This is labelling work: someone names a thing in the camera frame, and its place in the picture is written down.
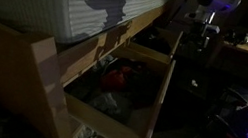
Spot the red garment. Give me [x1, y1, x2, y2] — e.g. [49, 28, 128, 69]
[100, 66, 137, 92]

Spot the wooden top left drawer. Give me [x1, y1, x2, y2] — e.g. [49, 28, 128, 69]
[63, 47, 176, 138]

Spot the grey garment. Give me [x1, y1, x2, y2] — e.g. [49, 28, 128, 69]
[88, 92, 133, 124]

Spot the wooden top right drawer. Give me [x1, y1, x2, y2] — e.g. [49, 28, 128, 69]
[128, 26, 183, 63]

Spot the grey patterned cloth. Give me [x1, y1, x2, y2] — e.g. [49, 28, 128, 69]
[76, 126, 98, 138]

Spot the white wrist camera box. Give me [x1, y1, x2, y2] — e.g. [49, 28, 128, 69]
[199, 23, 220, 37]

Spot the wooden bed frame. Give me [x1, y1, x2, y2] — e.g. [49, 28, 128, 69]
[0, 3, 170, 138]

